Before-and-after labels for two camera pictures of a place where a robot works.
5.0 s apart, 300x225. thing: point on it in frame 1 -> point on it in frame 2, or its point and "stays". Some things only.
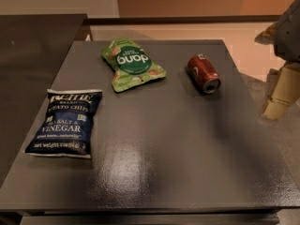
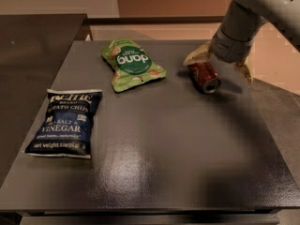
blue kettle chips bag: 67,123 stays
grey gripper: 290,37 -> 232,50
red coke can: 202,75 stays
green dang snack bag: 131,64 stays
